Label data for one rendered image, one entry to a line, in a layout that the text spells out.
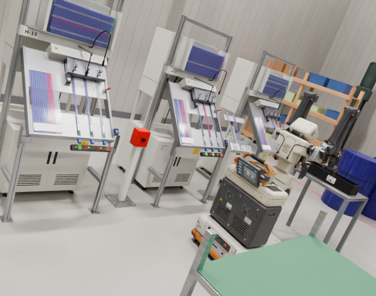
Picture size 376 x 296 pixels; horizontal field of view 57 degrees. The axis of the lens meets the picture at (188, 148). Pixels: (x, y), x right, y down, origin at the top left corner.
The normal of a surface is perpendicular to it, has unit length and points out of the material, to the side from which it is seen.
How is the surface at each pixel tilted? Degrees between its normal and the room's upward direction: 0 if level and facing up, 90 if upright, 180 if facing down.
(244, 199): 90
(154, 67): 90
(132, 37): 90
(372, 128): 90
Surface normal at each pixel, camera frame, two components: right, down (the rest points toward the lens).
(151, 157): -0.72, -0.05
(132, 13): 0.61, 0.42
